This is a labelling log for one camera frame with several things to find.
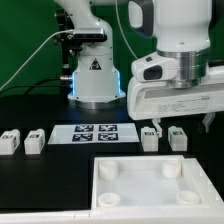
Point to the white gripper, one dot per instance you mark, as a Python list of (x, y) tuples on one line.
[(155, 100)]

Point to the white square tabletop part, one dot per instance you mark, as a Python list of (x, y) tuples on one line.
[(151, 181)]

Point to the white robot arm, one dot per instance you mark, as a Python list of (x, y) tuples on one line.
[(175, 80)]

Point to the white L-shaped obstacle fence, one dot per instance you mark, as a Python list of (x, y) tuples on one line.
[(115, 214)]

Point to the white marker base plate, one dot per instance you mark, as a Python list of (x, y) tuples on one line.
[(94, 133)]

